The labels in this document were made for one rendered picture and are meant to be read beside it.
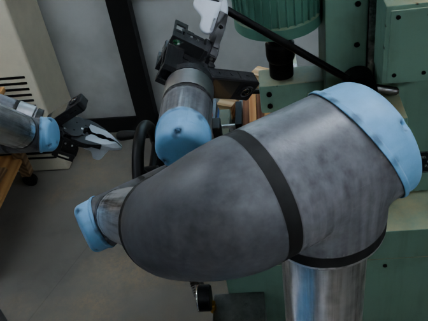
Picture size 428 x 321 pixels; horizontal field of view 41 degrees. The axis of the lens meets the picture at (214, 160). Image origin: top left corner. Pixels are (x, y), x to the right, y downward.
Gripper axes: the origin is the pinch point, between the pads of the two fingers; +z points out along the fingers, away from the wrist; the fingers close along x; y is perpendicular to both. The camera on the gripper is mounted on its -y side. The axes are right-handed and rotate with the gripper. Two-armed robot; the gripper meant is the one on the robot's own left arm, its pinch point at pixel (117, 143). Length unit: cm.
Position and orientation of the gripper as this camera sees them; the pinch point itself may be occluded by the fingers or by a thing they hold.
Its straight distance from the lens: 142.1
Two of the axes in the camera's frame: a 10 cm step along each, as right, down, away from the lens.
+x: -0.3, 6.3, -7.7
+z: 9.2, 3.2, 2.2
